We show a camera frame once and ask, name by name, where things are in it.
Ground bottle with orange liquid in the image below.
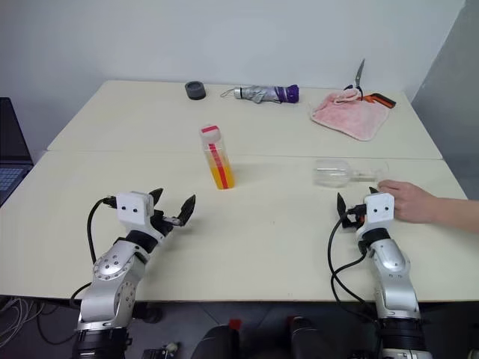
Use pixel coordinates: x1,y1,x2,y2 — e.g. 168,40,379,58
198,124,237,191

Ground pink towel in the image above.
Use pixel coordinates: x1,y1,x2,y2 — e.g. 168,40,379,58
309,89,390,142

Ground dark laptop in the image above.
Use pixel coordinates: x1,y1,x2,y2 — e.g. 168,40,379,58
0,96,34,207

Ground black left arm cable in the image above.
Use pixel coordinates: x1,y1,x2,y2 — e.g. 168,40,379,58
70,195,118,308

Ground small black floor device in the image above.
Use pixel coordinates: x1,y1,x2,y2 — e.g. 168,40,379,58
144,342,181,359

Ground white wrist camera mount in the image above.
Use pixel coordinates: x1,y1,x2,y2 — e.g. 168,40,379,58
355,192,395,237
115,191,154,230

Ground person's bare hand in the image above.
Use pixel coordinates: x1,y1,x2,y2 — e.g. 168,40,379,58
376,179,437,225

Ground orange black hand tool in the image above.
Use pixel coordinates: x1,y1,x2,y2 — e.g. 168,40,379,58
361,92,397,109

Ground black-handled scissors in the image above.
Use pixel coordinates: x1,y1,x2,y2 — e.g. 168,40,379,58
344,58,367,99

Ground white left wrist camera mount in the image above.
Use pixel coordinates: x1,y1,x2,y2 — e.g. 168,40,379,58
115,191,154,230

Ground dark rounded shape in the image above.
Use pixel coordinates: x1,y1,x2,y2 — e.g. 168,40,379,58
287,316,338,359
192,324,240,359

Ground folded silver purple umbrella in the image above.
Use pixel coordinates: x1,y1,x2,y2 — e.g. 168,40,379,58
219,85,301,105

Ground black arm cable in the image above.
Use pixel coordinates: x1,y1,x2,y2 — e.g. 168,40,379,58
327,209,379,319
70,195,118,308

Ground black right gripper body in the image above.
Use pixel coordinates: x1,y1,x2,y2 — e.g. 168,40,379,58
342,203,367,230

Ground grey floor cable bundle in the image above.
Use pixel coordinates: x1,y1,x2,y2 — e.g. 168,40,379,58
0,296,80,345

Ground clear glass goblet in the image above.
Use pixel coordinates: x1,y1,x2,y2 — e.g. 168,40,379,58
312,159,391,189

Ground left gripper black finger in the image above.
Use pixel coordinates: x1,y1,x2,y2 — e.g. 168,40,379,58
147,187,165,209
177,193,198,227

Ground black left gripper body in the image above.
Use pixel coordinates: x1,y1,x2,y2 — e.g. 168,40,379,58
149,209,181,239

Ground black table foot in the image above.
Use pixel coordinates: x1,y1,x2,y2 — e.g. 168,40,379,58
136,301,164,325

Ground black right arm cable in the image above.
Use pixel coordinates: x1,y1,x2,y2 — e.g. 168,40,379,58
327,209,379,319

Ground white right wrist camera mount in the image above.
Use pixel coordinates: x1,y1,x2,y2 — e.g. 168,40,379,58
355,192,395,237

